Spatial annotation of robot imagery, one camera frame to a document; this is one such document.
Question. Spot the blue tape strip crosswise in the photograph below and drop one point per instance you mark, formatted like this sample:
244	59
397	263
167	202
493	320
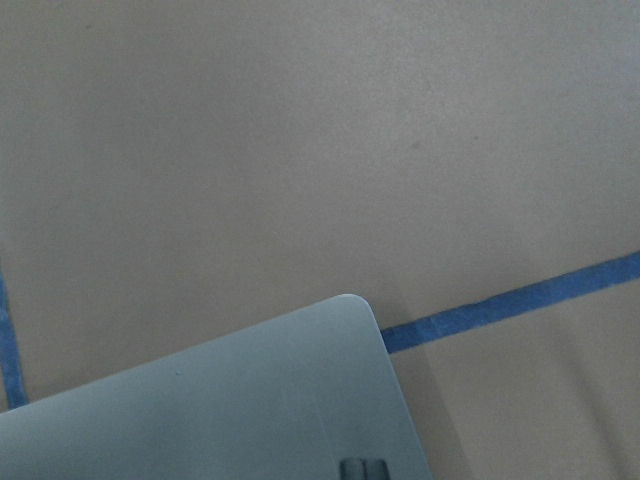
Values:
512	303

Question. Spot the grey laptop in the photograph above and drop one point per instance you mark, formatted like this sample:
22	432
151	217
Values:
308	395

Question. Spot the blue tape strip lengthwise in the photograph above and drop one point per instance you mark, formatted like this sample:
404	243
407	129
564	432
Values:
11	371

